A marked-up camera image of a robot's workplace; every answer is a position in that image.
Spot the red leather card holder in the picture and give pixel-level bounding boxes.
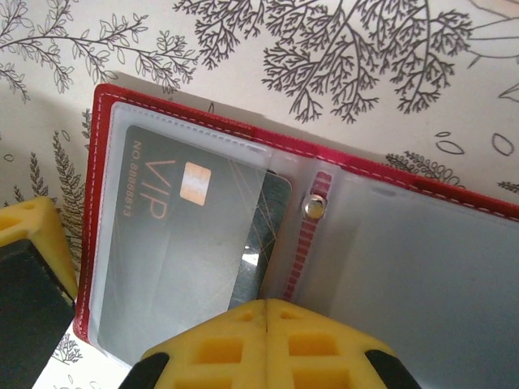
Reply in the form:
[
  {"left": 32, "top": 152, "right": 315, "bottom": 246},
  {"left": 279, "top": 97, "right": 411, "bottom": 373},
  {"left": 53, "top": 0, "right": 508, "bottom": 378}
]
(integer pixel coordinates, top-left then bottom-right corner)
[{"left": 74, "top": 83, "right": 519, "bottom": 389}]

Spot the black VIP card 88888813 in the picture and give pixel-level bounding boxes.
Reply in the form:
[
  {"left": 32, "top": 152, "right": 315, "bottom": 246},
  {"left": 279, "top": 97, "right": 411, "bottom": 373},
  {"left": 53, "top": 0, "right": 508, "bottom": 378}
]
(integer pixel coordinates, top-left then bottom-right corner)
[{"left": 98, "top": 123, "right": 294, "bottom": 360}]

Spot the floral tablecloth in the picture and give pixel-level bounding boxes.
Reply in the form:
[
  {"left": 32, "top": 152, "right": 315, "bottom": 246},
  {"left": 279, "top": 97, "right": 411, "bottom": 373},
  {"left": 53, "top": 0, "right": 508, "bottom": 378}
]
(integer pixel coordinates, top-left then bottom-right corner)
[{"left": 0, "top": 0, "right": 519, "bottom": 389}]

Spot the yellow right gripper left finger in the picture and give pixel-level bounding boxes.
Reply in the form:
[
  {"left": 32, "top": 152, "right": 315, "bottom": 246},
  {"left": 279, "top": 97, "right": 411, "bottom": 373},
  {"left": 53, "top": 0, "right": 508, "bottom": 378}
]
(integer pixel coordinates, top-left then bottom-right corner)
[{"left": 125, "top": 298, "right": 268, "bottom": 389}]

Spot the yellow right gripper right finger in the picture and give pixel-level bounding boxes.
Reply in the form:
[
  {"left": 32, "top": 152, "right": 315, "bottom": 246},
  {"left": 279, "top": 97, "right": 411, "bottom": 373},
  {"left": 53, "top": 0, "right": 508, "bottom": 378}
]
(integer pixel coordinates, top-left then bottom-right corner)
[{"left": 265, "top": 298, "right": 422, "bottom": 389}]

